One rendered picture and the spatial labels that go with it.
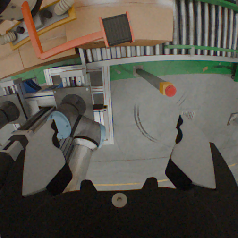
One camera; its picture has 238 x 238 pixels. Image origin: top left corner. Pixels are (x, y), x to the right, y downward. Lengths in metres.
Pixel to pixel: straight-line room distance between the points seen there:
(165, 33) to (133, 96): 1.18
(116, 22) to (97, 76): 1.14
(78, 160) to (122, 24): 0.46
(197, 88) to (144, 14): 1.66
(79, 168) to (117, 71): 1.41
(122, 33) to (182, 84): 1.71
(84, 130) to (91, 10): 0.61
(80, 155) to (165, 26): 0.77
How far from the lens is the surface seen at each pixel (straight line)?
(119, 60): 1.03
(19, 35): 0.65
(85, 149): 0.46
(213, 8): 1.56
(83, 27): 0.72
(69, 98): 0.62
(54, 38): 1.23
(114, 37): 0.35
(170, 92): 0.69
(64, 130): 0.49
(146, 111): 1.89
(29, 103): 0.96
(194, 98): 2.19
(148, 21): 0.73
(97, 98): 1.53
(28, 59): 1.40
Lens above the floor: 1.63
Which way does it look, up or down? 60 degrees down
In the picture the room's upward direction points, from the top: 176 degrees clockwise
